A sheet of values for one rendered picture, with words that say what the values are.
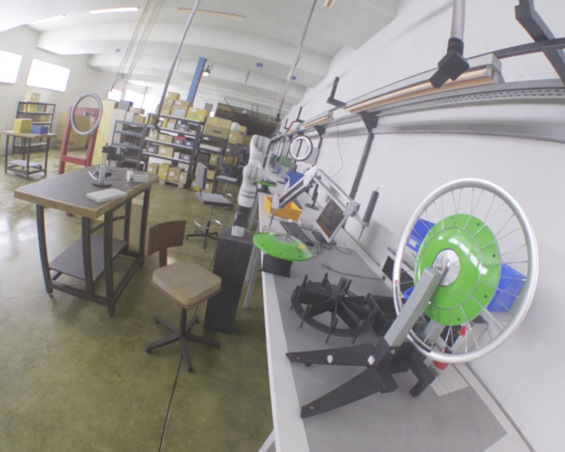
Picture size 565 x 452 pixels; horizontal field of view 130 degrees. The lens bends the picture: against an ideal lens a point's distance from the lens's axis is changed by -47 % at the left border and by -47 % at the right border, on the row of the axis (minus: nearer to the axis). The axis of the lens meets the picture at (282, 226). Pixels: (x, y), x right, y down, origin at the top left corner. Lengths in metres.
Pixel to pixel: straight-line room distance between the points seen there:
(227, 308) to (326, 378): 1.31
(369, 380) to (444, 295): 0.32
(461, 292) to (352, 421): 0.45
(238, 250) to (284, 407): 1.24
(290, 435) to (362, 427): 0.21
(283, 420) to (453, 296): 0.53
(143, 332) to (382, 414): 1.75
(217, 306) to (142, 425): 1.07
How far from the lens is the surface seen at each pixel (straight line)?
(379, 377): 0.78
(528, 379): 1.24
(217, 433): 1.64
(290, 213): 2.34
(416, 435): 0.86
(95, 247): 2.64
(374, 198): 1.28
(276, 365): 0.80
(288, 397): 0.73
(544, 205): 1.27
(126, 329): 2.12
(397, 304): 0.89
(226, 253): 1.75
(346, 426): 0.75
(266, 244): 1.17
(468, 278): 0.68
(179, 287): 1.53
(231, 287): 1.88
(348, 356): 0.82
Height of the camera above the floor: 1.50
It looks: 16 degrees down
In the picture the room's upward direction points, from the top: 17 degrees clockwise
